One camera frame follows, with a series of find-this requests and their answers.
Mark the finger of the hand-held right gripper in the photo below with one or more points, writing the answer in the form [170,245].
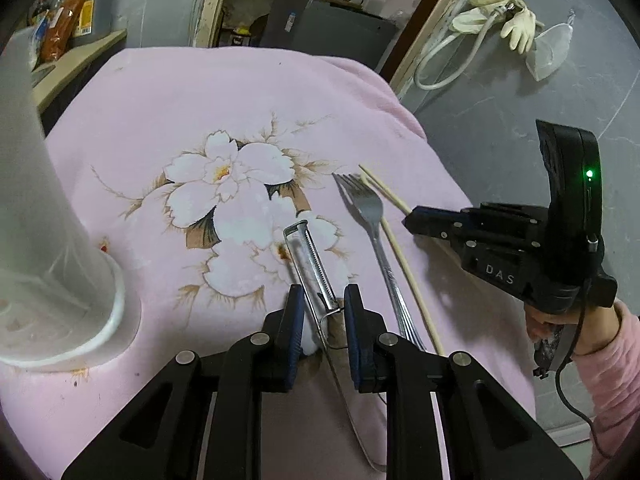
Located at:
[515,217]
[435,225]

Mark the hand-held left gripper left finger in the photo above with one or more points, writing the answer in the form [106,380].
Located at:
[295,330]

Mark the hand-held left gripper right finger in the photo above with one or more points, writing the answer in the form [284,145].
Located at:
[352,330]

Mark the metal fork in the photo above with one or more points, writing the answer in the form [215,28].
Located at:
[367,205]

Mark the metal peeler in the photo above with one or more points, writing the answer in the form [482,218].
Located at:
[312,260]

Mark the white plastic utensil basket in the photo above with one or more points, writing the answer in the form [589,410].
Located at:
[40,210]

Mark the person's right forearm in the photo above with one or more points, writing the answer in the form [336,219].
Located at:
[615,375]

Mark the person's right hand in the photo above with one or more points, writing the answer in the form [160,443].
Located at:
[537,322]

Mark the hanging mesh strainer bag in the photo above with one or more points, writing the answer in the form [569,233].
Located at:
[550,45]

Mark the cream rubber gloves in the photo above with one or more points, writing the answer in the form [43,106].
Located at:
[520,25]

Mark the grey cabinet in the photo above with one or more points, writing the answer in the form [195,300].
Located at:
[325,30]

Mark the pink flower print blanket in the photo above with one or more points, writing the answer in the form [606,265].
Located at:
[175,110]

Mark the orange snack bag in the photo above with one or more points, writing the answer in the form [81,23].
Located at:
[65,25]

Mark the wooden door frame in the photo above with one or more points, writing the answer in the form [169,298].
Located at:
[215,0]

